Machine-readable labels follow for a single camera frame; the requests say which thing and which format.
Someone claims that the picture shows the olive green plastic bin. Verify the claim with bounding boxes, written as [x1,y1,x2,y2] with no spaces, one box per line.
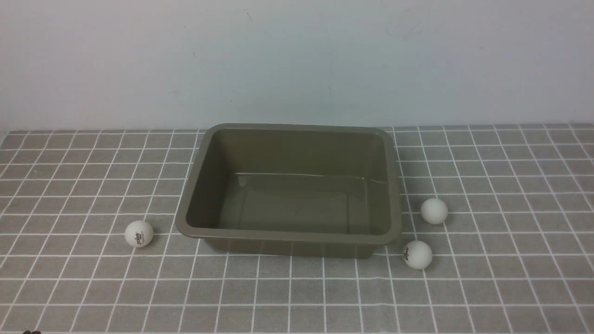
[175,123,403,258]

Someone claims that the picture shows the white ball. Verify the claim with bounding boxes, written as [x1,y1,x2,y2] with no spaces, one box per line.
[124,220,154,248]
[403,240,433,270]
[420,198,448,225]

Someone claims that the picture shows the grey checked tablecloth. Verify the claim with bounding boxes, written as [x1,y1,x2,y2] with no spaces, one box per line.
[0,123,594,334]

